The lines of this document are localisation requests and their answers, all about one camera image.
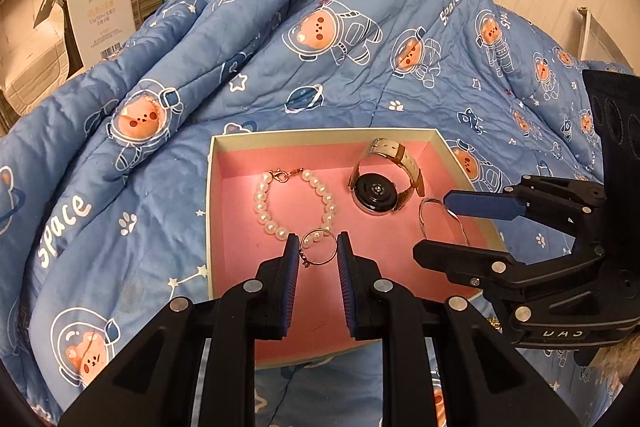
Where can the pink-lined cardboard box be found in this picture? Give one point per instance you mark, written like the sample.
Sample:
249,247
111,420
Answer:
235,257

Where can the blue printed blanket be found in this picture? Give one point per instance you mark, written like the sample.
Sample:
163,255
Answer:
350,82

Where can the silver bangle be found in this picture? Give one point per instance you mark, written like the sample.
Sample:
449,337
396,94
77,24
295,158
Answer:
421,215

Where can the white plastic rail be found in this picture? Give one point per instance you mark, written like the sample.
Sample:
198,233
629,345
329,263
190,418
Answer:
586,32

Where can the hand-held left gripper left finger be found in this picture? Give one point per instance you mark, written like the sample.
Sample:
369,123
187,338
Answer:
291,279

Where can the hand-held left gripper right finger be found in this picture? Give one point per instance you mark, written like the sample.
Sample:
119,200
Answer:
345,282

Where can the beige padded seat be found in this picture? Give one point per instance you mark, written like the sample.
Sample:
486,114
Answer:
25,37

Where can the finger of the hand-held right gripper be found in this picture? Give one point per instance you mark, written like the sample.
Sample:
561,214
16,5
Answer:
480,205
457,263

